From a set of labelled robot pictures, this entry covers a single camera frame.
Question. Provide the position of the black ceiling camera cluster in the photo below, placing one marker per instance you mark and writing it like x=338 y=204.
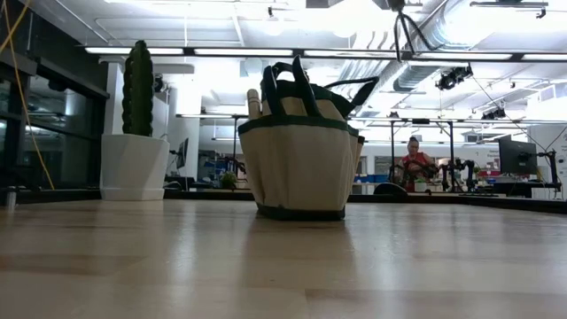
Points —
x=454 y=77

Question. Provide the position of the small black monitor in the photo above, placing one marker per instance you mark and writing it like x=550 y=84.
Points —
x=182 y=154

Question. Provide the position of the white plant pot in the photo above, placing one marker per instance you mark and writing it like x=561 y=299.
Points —
x=133 y=168

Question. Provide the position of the silver metal post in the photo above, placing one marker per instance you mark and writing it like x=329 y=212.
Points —
x=11 y=199

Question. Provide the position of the person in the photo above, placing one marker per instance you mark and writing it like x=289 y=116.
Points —
x=414 y=164

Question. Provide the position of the green cactus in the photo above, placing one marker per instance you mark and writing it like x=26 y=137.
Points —
x=138 y=88

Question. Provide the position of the black background rig frame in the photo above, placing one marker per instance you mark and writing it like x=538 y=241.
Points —
x=392 y=150

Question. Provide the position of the background black robot arm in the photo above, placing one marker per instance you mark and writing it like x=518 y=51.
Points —
x=465 y=170

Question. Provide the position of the blue storage bins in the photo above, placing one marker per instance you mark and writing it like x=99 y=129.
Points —
x=372 y=178

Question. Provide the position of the beige green gardening bag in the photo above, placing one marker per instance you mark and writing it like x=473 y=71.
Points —
x=297 y=173

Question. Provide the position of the silver ceiling air duct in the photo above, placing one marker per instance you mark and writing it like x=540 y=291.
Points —
x=443 y=26

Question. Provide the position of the small green potted plant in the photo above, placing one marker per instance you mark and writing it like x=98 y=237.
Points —
x=228 y=181

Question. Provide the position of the black computer monitor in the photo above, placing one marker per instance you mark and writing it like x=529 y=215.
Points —
x=518 y=157

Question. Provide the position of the black aluminium table frame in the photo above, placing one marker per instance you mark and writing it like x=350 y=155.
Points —
x=487 y=202

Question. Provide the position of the black overhead rig frame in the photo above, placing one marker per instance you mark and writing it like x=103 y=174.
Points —
x=188 y=52

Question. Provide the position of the black chair back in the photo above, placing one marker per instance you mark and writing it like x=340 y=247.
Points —
x=390 y=189

